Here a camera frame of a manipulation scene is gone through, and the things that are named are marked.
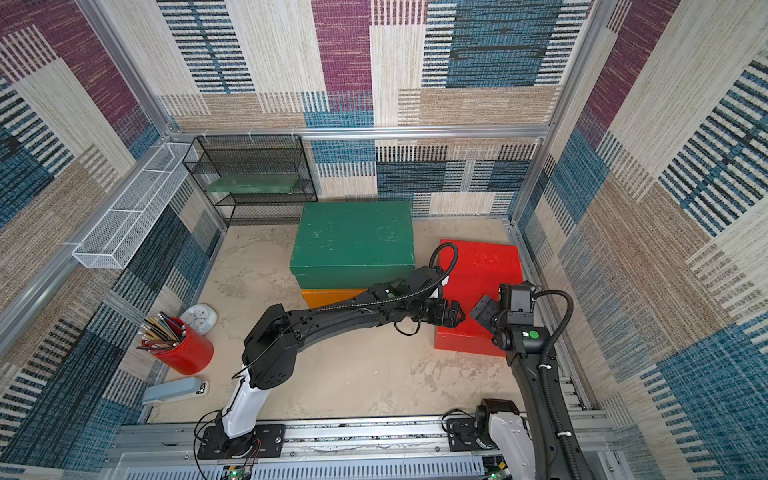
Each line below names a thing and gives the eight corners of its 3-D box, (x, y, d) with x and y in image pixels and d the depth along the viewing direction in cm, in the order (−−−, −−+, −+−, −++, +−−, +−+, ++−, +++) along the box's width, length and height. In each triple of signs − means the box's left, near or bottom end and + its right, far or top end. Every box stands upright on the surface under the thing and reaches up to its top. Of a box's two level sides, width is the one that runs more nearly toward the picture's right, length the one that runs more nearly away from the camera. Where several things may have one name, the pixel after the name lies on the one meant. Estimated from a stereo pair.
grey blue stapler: (151, 406, 81) (139, 401, 77) (155, 391, 83) (144, 386, 79) (208, 396, 82) (199, 391, 79) (210, 381, 85) (202, 375, 81)
